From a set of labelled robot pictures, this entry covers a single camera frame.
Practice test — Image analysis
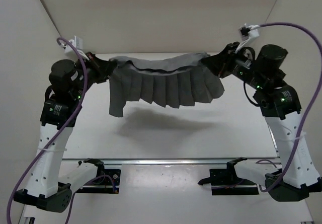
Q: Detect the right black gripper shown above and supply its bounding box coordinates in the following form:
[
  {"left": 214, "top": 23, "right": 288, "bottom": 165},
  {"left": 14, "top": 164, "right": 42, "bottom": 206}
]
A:
[{"left": 201, "top": 42, "right": 265, "bottom": 89}]

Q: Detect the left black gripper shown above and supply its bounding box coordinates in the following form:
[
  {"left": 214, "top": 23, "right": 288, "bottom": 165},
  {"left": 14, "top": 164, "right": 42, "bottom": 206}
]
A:
[{"left": 76, "top": 44, "right": 120, "bottom": 90}]

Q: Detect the grey pleated skirt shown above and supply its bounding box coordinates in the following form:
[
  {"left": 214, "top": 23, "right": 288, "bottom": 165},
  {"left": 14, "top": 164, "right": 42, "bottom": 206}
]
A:
[{"left": 109, "top": 52, "right": 224, "bottom": 117}]

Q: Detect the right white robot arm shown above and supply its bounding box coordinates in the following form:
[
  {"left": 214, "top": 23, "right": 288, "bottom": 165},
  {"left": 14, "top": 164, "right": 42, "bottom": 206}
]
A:
[{"left": 201, "top": 43, "right": 321, "bottom": 202}]

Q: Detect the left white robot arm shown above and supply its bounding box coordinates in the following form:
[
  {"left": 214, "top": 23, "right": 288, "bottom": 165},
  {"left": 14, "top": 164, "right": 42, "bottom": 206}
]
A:
[{"left": 13, "top": 53, "right": 117, "bottom": 213}]

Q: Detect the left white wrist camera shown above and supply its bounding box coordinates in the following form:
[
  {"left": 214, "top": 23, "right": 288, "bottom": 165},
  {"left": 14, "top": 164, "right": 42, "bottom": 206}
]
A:
[{"left": 64, "top": 36, "right": 84, "bottom": 57}]

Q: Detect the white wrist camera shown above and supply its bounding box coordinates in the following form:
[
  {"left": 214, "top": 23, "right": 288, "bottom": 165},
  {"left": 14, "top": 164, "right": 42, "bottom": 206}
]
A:
[
  {"left": 238, "top": 24, "right": 261, "bottom": 41},
  {"left": 64, "top": 36, "right": 84, "bottom": 57}
]

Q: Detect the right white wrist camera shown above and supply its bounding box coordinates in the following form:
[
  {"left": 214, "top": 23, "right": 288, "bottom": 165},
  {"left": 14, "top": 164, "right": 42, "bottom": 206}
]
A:
[{"left": 238, "top": 24, "right": 261, "bottom": 41}]

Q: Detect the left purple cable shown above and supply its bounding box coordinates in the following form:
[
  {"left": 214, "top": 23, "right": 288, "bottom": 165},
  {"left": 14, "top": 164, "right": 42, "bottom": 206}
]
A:
[{"left": 6, "top": 37, "right": 119, "bottom": 224}]

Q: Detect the silver aluminium front rail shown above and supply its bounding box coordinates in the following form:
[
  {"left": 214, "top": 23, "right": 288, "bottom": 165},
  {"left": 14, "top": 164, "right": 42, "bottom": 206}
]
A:
[{"left": 60, "top": 157, "right": 280, "bottom": 166}]

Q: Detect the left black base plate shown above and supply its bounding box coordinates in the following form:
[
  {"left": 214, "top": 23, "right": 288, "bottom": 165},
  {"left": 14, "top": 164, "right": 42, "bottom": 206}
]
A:
[{"left": 78, "top": 158, "right": 121, "bottom": 194}]

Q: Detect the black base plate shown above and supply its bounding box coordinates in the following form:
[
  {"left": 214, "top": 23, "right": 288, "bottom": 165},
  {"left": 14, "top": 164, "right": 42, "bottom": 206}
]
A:
[
  {"left": 198, "top": 169, "right": 259, "bottom": 196},
  {"left": 78, "top": 158, "right": 121, "bottom": 194}
]

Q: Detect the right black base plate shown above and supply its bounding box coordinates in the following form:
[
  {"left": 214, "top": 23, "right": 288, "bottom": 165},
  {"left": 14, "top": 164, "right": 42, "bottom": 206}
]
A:
[{"left": 198, "top": 169, "right": 259, "bottom": 196}]

